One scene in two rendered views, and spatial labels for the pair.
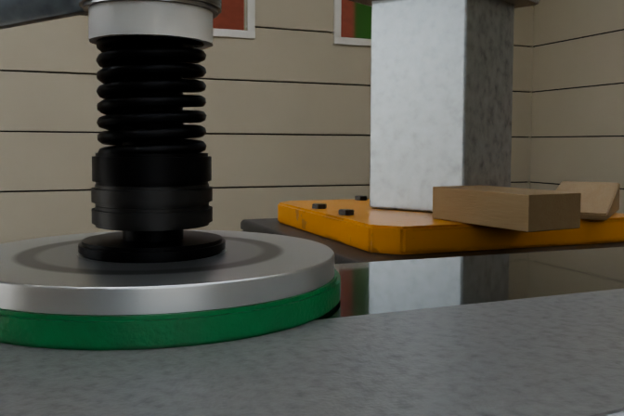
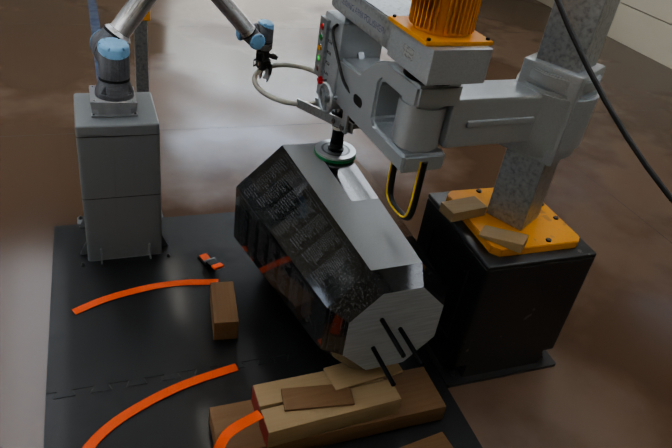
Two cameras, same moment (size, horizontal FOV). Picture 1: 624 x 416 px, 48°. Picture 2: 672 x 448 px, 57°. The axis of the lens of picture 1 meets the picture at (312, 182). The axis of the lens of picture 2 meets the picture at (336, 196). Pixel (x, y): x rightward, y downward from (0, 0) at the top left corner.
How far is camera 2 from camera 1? 3.09 m
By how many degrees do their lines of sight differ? 86
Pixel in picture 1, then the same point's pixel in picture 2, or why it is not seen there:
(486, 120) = (508, 192)
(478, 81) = (506, 177)
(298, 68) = not seen: outside the picture
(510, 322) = (322, 170)
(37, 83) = not seen: outside the picture
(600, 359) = (309, 171)
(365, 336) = (317, 162)
